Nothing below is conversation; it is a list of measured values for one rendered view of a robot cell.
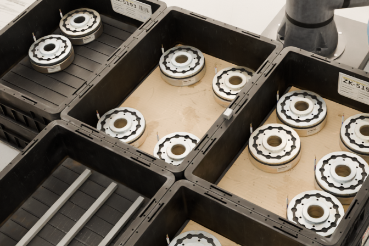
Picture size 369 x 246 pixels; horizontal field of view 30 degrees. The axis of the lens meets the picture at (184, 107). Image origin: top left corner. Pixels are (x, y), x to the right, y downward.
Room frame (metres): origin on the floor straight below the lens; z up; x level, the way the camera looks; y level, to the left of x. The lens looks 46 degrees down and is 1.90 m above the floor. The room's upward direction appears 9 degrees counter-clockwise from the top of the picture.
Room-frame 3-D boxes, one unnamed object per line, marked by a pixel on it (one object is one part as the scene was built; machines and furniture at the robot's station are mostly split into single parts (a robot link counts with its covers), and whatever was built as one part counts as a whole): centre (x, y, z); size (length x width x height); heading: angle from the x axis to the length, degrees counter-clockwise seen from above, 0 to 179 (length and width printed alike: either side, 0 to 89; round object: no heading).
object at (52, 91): (1.21, 0.24, 0.87); 0.40 x 0.30 x 0.11; 140
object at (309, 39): (1.27, -0.33, 0.80); 0.15 x 0.15 x 0.10
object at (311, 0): (1.28, -0.34, 0.91); 0.13 x 0.12 x 0.14; 90
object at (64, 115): (1.02, 0.01, 0.92); 0.40 x 0.30 x 0.02; 140
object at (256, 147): (0.87, -0.16, 0.86); 0.10 x 0.10 x 0.01
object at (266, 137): (0.87, -0.16, 0.86); 0.05 x 0.05 x 0.01
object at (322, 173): (0.77, -0.27, 0.86); 0.10 x 0.10 x 0.01
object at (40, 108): (1.21, 0.24, 0.92); 0.40 x 0.30 x 0.02; 140
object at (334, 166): (0.77, -0.27, 0.86); 0.05 x 0.05 x 0.01
